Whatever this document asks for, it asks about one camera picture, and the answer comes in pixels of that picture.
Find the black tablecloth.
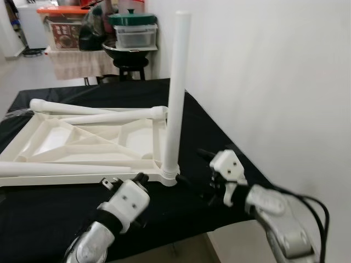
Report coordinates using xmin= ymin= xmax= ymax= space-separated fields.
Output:
xmin=0 ymin=78 xmax=275 ymax=262

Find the white cabinet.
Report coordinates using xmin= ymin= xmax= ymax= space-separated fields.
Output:
xmin=14 ymin=0 xmax=53 ymax=50

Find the beige table cover cloth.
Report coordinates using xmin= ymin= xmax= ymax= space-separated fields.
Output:
xmin=50 ymin=49 xmax=118 ymax=80

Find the white plastic table leg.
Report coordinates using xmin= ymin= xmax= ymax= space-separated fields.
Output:
xmin=161 ymin=11 xmax=191 ymax=179
xmin=29 ymin=99 xmax=118 ymax=117
xmin=63 ymin=106 xmax=168 ymax=125
xmin=0 ymin=161 xmax=132 ymax=178

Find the green pot lid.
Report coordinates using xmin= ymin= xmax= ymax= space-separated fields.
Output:
xmin=108 ymin=8 xmax=158 ymax=27

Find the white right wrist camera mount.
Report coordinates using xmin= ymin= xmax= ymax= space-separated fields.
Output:
xmin=210 ymin=149 xmax=248 ymax=206

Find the orange lidded storage box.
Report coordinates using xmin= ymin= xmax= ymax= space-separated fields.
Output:
xmin=37 ymin=4 xmax=91 ymax=51

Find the white plastic table top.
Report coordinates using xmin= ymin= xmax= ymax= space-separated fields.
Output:
xmin=0 ymin=107 xmax=182 ymax=188

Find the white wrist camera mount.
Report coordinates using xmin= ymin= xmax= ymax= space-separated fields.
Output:
xmin=210 ymin=149 xmax=248 ymax=206
xmin=98 ymin=179 xmax=152 ymax=235

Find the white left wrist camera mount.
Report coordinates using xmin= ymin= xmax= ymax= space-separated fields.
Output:
xmin=98 ymin=179 xmax=152 ymax=235

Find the clear plastic container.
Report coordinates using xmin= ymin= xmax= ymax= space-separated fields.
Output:
xmin=114 ymin=25 xmax=158 ymax=49

